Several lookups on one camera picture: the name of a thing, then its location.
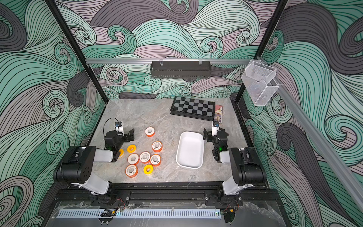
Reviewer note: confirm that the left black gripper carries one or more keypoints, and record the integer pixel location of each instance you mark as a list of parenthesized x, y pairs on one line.
[(132, 138)]

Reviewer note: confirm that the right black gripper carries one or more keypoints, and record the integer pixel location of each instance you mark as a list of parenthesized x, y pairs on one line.
[(208, 134)]

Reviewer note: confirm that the yellow tape roll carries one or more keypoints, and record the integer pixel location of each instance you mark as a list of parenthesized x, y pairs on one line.
[(148, 169), (131, 148), (121, 153)]

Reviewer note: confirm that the orange tape roll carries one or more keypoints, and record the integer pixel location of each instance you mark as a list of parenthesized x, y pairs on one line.
[(157, 146), (131, 171), (155, 160), (150, 131), (145, 157)]

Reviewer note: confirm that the orange tape roll plain white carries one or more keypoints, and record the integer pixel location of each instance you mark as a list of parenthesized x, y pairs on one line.
[(133, 159)]

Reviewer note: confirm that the orange tape roll front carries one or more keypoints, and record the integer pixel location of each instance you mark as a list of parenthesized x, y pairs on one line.
[(131, 171)]

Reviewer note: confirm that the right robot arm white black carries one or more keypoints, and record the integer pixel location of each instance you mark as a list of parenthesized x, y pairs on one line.
[(246, 171)]

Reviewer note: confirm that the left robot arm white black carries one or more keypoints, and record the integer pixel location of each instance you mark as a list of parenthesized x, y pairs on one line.
[(76, 166)]

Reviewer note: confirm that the white storage tray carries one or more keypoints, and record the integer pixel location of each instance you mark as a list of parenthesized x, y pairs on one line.
[(190, 150)]

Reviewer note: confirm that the small colourful card box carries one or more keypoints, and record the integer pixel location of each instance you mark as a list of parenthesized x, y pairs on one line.
[(218, 113)]

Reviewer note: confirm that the yellow tape roll front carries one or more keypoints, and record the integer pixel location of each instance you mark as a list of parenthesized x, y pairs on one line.
[(148, 169)]

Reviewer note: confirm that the black grey chessboard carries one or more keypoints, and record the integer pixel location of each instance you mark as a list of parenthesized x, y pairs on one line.
[(193, 108)]

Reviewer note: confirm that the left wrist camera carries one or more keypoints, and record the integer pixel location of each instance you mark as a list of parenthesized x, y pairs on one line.
[(119, 127)]

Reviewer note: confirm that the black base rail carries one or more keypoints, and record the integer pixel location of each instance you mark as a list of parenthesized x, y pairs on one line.
[(208, 193)]

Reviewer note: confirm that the black wall shelf basket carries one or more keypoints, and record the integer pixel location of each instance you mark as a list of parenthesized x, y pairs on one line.
[(187, 70)]

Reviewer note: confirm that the clear acrylic wall box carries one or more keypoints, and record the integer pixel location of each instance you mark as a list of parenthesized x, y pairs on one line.
[(259, 81)]

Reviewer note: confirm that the white perforated cable duct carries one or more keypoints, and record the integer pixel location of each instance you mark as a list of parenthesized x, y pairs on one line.
[(142, 213)]

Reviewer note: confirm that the aluminium rail back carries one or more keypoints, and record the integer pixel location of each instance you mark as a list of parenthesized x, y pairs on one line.
[(150, 60)]

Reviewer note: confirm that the aluminium rail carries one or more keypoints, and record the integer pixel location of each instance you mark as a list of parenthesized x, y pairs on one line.
[(150, 60), (302, 150)]

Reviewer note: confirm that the aluminium rail right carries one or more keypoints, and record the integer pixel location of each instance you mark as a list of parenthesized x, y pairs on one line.
[(302, 150)]

